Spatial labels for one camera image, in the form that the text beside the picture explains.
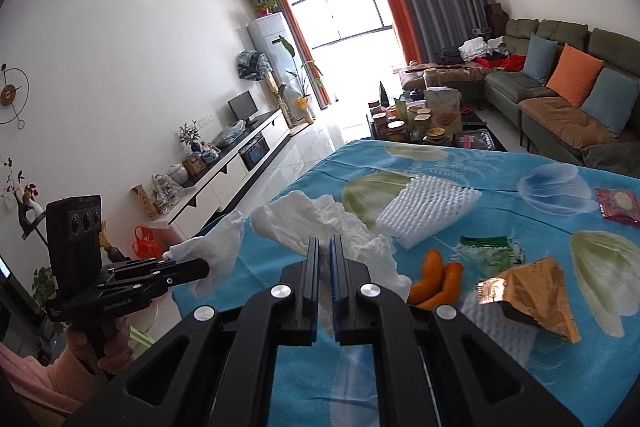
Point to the white black TV cabinet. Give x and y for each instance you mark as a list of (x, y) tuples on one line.
[(220, 188)]

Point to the round wall clock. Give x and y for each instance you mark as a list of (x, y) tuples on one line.
[(15, 91)]

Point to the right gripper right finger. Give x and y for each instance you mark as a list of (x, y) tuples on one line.
[(433, 368)]

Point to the cluttered coffee table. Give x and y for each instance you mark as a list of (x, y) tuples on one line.
[(435, 116)]

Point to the tall green potted plant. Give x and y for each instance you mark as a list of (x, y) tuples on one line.
[(301, 81)]

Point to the white foam fruit net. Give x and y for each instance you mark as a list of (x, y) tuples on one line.
[(424, 207)]

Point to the green brown sectional sofa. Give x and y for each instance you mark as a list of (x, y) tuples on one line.
[(548, 122)]

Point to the small black monitor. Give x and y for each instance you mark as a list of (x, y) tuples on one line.
[(243, 107)]

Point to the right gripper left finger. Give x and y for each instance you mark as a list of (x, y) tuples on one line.
[(215, 368)]

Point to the pile of clothes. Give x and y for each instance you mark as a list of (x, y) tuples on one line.
[(491, 53)]

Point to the blue cushion far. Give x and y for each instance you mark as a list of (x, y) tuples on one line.
[(539, 58)]

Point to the small plant blue vase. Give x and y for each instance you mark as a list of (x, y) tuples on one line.
[(189, 135)]

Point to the potted plant on conditioner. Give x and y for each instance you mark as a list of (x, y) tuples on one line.
[(265, 8)]

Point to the orange plastic bag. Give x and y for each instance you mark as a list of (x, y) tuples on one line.
[(145, 245)]

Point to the red snack packet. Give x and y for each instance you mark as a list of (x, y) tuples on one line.
[(618, 205)]

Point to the grey orange left curtain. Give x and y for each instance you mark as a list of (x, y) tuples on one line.
[(303, 53)]

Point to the small white tissue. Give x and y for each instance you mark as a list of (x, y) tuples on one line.
[(219, 247)]

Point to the person's left hand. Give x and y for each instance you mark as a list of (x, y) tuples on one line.
[(117, 354)]

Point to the orange cushion far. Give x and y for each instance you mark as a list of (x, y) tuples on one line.
[(575, 75)]

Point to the orange peel piece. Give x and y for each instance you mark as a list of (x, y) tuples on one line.
[(451, 287), (432, 272)]

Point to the covered standing fan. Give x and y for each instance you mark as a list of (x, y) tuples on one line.
[(253, 65)]

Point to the blue cushion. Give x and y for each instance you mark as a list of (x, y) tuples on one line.
[(611, 100), (539, 58)]

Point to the blue cushion near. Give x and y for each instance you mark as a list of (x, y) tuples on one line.
[(611, 100)]

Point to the gold foil snack bag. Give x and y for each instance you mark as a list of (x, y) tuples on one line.
[(534, 294)]

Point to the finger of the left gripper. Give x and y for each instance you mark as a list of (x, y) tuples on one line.
[(153, 286), (133, 269)]

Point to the pink sleeve left forearm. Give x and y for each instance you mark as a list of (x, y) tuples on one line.
[(63, 386)]

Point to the green clear snack wrapper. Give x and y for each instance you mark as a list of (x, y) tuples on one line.
[(489, 256)]

